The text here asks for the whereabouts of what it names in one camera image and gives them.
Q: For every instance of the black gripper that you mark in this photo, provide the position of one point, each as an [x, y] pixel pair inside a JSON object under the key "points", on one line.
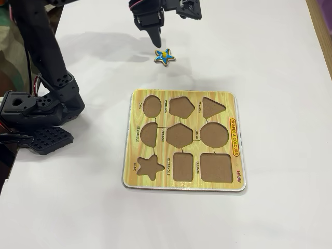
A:
{"points": [[154, 33]]}

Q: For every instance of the wooden shape puzzle board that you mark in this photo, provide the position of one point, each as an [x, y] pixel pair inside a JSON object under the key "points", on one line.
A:
{"points": [[197, 147]]}

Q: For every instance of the blue star piece yellow pin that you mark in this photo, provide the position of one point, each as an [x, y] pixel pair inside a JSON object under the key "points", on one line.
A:
{"points": [[168, 57]]}

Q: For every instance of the purple object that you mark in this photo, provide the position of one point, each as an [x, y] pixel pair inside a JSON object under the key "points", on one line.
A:
{"points": [[325, 9]]}

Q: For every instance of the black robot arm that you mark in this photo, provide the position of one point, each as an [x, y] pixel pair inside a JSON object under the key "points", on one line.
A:
{"points": [[41, 39]]}

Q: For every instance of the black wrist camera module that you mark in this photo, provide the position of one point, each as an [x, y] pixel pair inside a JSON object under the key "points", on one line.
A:
{"points": [[190, 9]]}

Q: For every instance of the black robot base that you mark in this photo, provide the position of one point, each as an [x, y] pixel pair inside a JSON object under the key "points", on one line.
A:
{"points": [[49, 141]]}

